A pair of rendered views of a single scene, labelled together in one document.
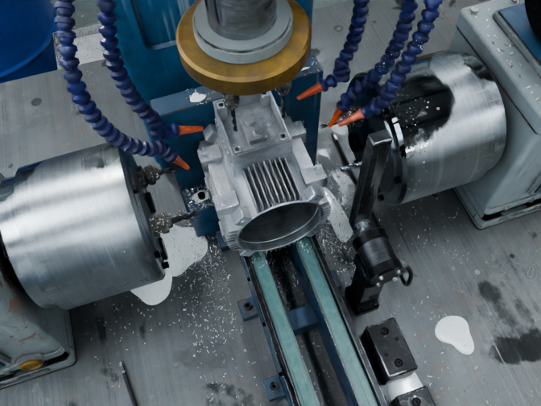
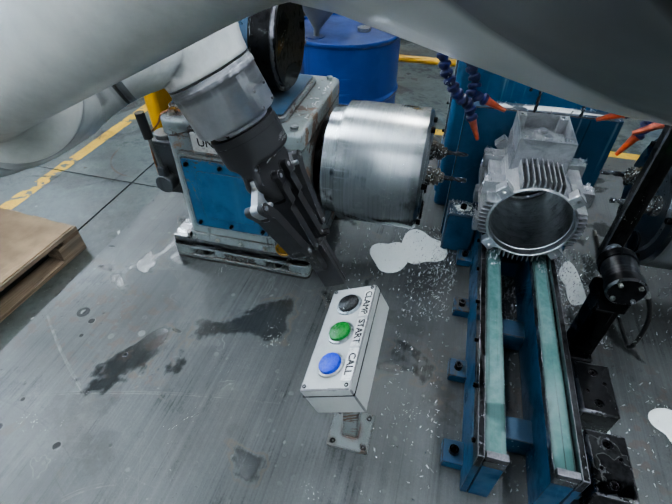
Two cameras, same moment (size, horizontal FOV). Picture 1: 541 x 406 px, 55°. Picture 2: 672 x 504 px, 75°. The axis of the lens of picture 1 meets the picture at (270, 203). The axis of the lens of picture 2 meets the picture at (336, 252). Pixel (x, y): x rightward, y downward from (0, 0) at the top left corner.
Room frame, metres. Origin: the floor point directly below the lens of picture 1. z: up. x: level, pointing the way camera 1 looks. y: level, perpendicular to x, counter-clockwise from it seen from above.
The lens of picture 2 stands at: (-0.33, -0.02, 1.53)
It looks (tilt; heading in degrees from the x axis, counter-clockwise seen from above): 42 degrees down; 30
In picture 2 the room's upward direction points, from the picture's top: straight up
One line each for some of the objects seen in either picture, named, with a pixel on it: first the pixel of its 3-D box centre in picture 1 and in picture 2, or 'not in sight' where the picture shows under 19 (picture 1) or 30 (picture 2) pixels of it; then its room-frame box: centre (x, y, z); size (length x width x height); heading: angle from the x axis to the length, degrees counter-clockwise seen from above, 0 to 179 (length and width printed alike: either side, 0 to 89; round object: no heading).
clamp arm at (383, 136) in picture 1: (368, 186); (640, 196); (0.42, -0.15, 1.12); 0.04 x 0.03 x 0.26; 16
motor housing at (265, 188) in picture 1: (262, 181); (527, 194); (0.51, 0.01, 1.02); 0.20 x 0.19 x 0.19; 16
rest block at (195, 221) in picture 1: (205, 209); (459, 224); (0.54, 0.14, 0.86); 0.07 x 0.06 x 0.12; 106
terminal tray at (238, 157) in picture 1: (252, 133); (539, 143); (0.54, 0.02, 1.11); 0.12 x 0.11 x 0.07; 16
